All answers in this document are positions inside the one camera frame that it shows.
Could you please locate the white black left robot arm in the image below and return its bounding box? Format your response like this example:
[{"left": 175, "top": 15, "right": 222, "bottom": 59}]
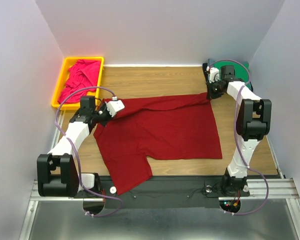
[{"left": 36, "top": 96, "right": 125, "bottom": 197}]

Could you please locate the folded green t-shirt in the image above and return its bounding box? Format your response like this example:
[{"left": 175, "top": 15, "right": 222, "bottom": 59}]
[{"left": 212, "top": 60, "right": 250, "bottom": 83}]

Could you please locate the folded black t-shirt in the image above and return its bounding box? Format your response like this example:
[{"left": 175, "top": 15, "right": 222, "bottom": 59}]
[{"left": 202, "top": 62, "right": 254, "bottom": 95}]

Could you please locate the dark red t-shirt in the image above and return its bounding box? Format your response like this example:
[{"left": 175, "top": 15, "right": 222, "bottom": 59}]
[{"left": 93, "top": 93, "right": 223, "bottom": 195}]

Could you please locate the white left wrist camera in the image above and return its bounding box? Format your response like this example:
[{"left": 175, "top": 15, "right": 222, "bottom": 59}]
[{"left": 105, "top": 100, "right": 125, "bottom": 118}]

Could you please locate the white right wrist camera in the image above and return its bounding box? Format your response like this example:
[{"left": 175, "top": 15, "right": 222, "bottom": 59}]
[{"left": 206, "top": 66, "right": 220, "bottom": 84}]

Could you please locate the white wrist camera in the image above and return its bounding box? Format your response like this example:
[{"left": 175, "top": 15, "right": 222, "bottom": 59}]
[
  {"left": 105, "top": 100, "right": 125, "bottom": 118},
  {"left": 206, "top": 66, "right": 220, "bottom": 84}
]

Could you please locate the pink t-shirt in bin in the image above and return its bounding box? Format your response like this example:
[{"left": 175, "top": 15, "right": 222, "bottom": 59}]
[{"left": 58, "top": 59, "right": 101, "bottom": 103}]

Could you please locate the yellow plastic bin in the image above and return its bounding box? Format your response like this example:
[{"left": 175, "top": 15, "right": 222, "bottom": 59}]
[{"left": 51, "top": 56, "right": 105, "bottom": 109}]

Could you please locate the aluminium extrusion rail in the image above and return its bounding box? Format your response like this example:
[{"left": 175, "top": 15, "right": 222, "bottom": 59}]
[{"left": 31, "top": 178, "right": 300, "bottom": 201}]

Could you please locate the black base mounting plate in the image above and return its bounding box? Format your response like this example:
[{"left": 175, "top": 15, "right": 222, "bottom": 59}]
[{"left": 75, "top": 173, "right": 250, "bottom": 214}]

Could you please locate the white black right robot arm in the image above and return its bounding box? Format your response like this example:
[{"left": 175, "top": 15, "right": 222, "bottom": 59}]
[{"left": 202, "top": 63, "right": 272, "bottom": 195}]

